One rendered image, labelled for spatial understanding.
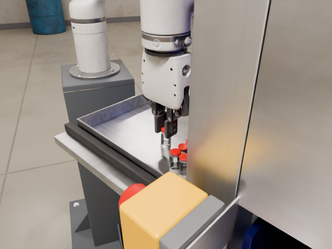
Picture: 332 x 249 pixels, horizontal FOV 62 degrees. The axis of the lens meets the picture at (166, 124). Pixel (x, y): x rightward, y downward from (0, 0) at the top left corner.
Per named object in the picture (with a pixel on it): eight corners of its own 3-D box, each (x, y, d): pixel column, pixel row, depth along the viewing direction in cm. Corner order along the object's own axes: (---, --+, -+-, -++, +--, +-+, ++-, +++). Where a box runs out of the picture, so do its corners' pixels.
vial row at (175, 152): (228, 138, 62) (231, 120, 60) (175, 176, 51) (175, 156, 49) (221, 134, 64) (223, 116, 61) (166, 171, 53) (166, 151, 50)
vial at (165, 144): (173, 147, 59) (173, 130, 57) (165, 151, 58) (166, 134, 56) (165, 143, 61) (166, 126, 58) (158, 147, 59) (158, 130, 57)
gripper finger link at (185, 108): (201, 104, 48) (185, 119, 53) (176, 70, 49) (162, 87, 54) (197, 107, 48) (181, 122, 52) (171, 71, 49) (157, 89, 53)
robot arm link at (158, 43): (203, 30, 47) (202, 48, 48) (165, 23, 52) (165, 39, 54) (169, 39, 42) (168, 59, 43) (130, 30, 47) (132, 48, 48)
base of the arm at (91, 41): (68, 65, 112) (59, 17, 103) (115, 61, 117) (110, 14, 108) (70, 82, 96) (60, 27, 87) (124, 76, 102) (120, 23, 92)
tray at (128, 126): (267, 144, 61) (270, 130, 59) (190, 210, 45) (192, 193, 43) (158, 98, 81) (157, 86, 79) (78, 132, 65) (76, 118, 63)
